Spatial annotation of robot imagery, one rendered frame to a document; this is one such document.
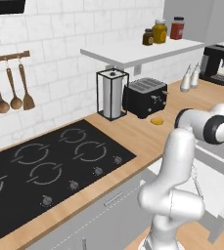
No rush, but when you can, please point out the grey drawer front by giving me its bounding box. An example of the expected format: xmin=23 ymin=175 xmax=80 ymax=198
xmin=68 ymin=169 xmax=160 ymax=250

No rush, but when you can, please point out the open grey drawer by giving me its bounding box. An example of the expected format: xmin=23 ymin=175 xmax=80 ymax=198
xmin=147 ymin=143 xmax=224 ymax=244

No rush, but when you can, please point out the white paper towel roll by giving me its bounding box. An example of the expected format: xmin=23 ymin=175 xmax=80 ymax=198
xmin=102 ymin=71 xmax=124 ymax=120

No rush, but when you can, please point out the black toaster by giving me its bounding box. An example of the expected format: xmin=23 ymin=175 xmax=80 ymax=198
xmin=121 ymin=77 xmax=169 ymax=120

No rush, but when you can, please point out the yellow lemon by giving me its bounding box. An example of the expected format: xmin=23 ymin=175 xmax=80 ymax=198
xmin=150 ymin=116 xmax=165 ymax=127

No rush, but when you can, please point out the grey hob knob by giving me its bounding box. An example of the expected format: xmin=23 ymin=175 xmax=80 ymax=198
xmin=93 ymin=166 xmax=104 ymax=177
xmin=67 ymin=180 xmax=79 ymax=191
xmin=41 ymin=194 xmax=53 ymax=207

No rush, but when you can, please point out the black hob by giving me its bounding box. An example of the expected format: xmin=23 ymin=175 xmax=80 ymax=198
xmin=0 ymin=118 xmax=138 ymax=248

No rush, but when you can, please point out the white shaker bottle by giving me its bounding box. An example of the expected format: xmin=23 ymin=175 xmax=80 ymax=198
xmin=190 ymin=62 xmax=202 ymax=90
xmin=179 ymin=63 xmax=193 ymax=94

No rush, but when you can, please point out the wooden spatula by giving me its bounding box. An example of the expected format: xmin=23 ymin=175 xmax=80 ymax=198
xmin=18 ymin=62 xmax=36 ymax=111

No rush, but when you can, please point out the dark brown jar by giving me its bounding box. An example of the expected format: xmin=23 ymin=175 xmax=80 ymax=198
xmin=142 ymin=27 xmax=156 ymax=47

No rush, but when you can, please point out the wooden round spoon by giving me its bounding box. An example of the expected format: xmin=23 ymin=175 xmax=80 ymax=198
xmin=5 ymin=66 xmax=23 ymax=111
xmin=0 ymin=69 xmax=12 ymax=114

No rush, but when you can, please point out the yellow jar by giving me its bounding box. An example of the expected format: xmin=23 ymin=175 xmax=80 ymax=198
xmin=152 ymin=19 xmax=168 ymax=45

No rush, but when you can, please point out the red jar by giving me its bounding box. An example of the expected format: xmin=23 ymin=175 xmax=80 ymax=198
xmin=169 ymin=16 xmax=186 ymax=41

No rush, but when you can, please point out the black coffee machine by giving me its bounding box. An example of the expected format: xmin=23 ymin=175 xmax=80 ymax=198
xmin=199 ymin=44 xmax=224 ymax=87

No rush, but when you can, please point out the grey cupboard door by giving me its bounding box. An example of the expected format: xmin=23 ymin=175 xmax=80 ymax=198
xmin=24 ymin=220 xmax=85 ymax=250

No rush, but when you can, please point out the black range hood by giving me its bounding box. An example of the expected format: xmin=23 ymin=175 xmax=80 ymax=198
xmin=0 ymin=0 xmax=27 ymax=16

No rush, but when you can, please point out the black wire towel stand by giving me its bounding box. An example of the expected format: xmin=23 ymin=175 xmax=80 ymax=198
xmin=95 ymin=67 xmax=130 ymax=122

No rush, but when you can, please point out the white wall socket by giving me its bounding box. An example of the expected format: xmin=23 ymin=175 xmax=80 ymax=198
xmin=133 ymin=63 xmax=143 ymax=76

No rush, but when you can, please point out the silver drawer handle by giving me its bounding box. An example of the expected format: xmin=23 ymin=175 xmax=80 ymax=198
xmin=103 ymin=191 xmax=125 ymax=208

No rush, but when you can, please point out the white wall shelf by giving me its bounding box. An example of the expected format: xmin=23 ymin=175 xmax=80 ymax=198
xmin=79 ymin=35 xmax=205 ymax=69

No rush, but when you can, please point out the wooden wall rail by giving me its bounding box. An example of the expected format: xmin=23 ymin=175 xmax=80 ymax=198
xmin=0 ymin=50 xmax=31 ymax=64

